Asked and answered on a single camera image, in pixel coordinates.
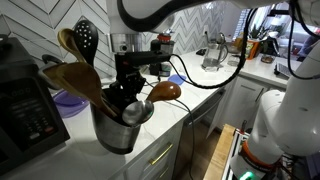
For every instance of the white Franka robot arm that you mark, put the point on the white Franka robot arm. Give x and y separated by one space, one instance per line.
293 110

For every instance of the purple plastic bowl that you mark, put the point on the purple plastic bowl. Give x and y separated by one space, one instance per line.
68 102

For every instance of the small glass jar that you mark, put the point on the small glass jar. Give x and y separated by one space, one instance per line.
233 60

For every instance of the wide wooden spatula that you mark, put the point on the wide wooden spatula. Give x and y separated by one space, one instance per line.
80 83

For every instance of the light wooden spoon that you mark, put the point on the light wooden spoon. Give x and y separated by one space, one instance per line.
68 41

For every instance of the orange carton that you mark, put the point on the orange carton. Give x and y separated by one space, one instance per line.
253 48

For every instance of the blue plastic lid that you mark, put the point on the blue plastic lid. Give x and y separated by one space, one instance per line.
176 79

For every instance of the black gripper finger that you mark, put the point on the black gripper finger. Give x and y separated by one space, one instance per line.
134 95
115 96

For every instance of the black countertop oven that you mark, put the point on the black countertop oven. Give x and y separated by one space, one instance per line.
26 113

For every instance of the glass pitcher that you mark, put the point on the glass pitcher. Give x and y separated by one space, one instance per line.
213 56

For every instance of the robot cart with wooden edge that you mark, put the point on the robot cart with wooden edge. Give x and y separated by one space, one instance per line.
220 153

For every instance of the glossy brown wooden spoon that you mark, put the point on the glossy brown wooden spoon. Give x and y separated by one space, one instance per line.
165 91

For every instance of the white counter cabinet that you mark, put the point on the white counter cabinet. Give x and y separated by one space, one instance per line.
156 156

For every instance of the black slotted spoon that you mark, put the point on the black slotted spoon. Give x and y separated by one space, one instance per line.
86 38

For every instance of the silver metal ladle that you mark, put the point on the silver metal ladle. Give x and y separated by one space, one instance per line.
138 111

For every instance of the small round dish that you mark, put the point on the small round dish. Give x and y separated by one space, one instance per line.
267 59

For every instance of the silver utensil holder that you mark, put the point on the silver utensil holder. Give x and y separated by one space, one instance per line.
115 133

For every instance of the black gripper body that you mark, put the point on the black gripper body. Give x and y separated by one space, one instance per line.
131 78

